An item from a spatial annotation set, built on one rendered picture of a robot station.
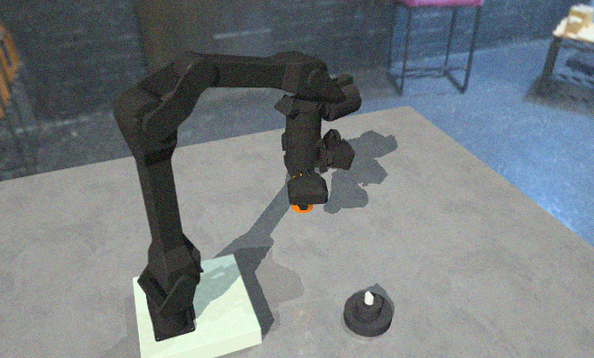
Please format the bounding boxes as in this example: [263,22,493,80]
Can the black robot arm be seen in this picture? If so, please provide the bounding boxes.
[113,50,362,342]

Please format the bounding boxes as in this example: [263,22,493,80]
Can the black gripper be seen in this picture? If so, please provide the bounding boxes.
[281,127,329,210]

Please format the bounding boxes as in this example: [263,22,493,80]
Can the orange tapered knob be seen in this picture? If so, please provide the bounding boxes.
[291,205,313,213]

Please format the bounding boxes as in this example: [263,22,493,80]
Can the dark grey round pedestal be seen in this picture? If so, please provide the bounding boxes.
[344,291,393,337]

